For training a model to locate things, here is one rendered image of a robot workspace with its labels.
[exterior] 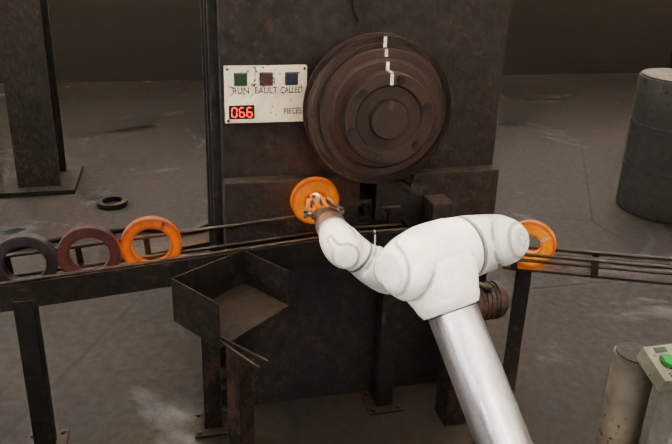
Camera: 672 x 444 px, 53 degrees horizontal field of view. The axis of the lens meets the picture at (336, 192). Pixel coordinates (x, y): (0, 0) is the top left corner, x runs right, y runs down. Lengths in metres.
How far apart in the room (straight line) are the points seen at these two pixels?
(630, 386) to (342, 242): 0.94
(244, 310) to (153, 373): 0.90
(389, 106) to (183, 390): 1.36
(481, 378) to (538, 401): 1.50
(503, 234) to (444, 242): 0.14
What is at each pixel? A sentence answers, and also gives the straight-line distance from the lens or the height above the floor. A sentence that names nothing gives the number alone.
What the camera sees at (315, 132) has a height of 1.06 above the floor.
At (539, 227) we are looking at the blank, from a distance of 2.28.
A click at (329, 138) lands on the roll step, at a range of 2.09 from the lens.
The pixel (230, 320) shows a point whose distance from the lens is 1.99.
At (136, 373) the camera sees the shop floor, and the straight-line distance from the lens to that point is 2.87.
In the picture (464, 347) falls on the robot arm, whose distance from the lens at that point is 1.31.
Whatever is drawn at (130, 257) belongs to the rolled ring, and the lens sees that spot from 2.22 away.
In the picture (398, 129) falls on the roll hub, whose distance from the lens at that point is 2.07.
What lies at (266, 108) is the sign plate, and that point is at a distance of 2.19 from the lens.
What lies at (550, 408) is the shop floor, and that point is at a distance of 2.78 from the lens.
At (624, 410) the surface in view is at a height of 0.36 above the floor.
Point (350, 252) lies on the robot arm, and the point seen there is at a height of 0.84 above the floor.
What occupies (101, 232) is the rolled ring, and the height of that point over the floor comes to 0.76.
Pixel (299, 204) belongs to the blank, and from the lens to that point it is 2.17.
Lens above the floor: 1.62
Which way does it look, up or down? 21 degrees down
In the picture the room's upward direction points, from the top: 2 degrees clockwise
